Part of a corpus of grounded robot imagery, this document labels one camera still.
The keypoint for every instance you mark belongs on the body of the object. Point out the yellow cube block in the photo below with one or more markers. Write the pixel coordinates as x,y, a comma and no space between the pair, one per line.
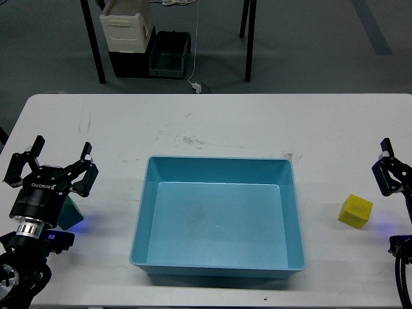
355,211

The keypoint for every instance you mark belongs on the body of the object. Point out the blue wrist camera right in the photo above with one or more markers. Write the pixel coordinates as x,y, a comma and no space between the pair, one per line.
400,245

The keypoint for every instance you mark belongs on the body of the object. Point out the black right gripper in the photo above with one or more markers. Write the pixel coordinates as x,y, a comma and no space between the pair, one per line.
392,175

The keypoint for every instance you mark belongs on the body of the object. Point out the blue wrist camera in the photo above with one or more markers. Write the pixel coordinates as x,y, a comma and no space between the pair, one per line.
57,241
400,245

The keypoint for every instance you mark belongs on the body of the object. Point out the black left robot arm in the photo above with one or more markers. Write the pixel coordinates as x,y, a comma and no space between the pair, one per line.
24,269

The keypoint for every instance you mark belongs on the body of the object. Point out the cream plastic crate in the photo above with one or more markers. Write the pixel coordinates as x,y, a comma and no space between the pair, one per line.
127,25

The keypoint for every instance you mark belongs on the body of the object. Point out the black table leg left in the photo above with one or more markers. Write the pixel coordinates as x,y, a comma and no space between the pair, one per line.
93,41

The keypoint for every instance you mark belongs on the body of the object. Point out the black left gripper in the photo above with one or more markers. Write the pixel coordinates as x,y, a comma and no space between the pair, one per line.
43,192

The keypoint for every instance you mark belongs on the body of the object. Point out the black table leg right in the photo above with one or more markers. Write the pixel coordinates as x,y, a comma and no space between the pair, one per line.
247,27

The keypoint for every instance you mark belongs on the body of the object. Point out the black table leg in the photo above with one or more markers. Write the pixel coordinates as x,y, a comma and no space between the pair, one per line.
93,41
247,27

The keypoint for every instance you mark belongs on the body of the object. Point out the blue plastic tray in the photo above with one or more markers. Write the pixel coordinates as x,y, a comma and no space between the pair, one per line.
226,217

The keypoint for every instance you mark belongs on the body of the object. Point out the green cube block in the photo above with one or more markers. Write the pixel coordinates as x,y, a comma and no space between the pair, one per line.
70,214

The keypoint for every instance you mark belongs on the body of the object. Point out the blue wrist camera left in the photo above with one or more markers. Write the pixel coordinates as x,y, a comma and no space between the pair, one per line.
57,241

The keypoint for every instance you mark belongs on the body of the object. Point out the black box under crate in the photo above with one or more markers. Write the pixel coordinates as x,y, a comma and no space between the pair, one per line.
132,65

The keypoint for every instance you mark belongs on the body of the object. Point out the dark grey storage bin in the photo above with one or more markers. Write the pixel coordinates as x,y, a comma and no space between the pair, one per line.
169,55

